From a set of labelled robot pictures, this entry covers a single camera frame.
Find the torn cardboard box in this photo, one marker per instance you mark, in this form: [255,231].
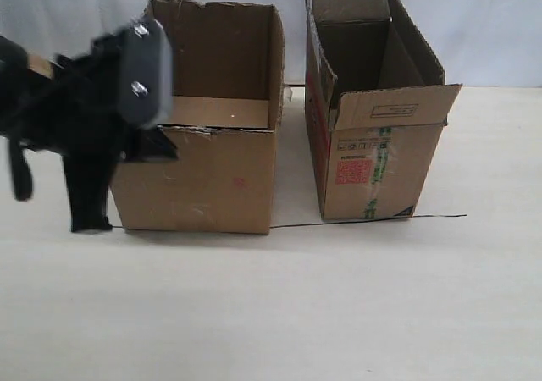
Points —
[228,71]

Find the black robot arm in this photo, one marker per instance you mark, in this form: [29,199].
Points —
[21,73]

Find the tall taped cardboard box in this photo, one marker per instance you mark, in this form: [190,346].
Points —
[376,103]

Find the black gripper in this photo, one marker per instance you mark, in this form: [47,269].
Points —
[76,114]

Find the thin black line marker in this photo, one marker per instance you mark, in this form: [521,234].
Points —
[322,223]

